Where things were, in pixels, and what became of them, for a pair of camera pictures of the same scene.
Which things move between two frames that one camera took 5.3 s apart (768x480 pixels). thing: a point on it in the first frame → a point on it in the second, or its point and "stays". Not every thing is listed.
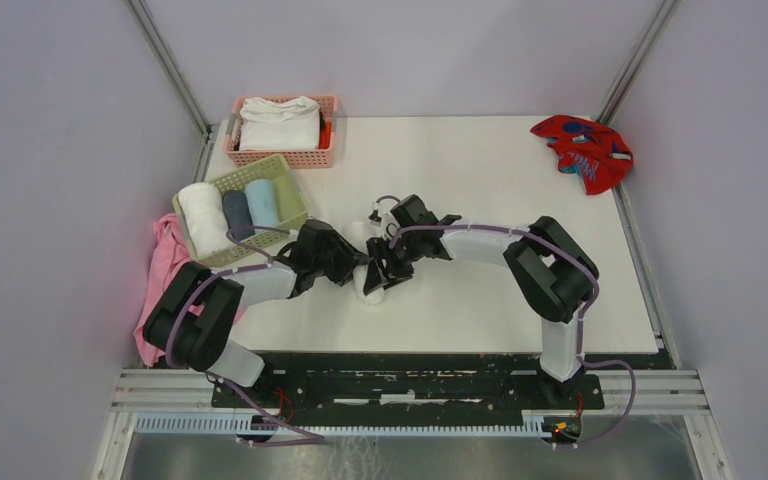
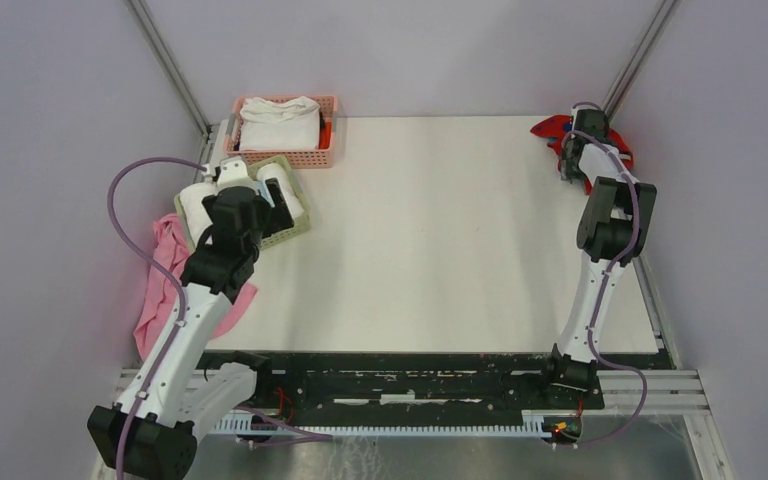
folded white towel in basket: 285,125 stays
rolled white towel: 202,204 stays
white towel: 359,233 → 272,170
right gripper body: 400,257 → 569,171
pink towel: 170,248 stays
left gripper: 350,257 → 275,217
